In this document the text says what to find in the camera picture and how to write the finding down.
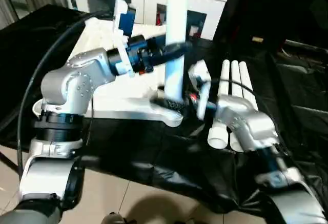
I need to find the white plastic table leg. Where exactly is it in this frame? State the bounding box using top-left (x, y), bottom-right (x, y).
top-left (206, 59), bottom-right (231, 150)
top-left (162, 0), bottom-right (192, 108)
top-left (238, 61), bottom-right (260, 103)
top-left (228, 59), bottom-right (248, 153)

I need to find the white plastic table top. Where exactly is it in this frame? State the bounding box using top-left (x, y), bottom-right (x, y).
top-left (31, 17), bottom-right (186, 128)

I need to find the black mat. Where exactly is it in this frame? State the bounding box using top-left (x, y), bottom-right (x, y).
top-left (0, 4), bottom-right (328, 214)

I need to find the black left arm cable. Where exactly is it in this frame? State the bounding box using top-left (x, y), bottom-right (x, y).
top-left (14, 10), bottom-right (117, 181)

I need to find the black metal rail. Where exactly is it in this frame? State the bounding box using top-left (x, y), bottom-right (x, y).
top-left (282, 38), bottom-right (328, 58)

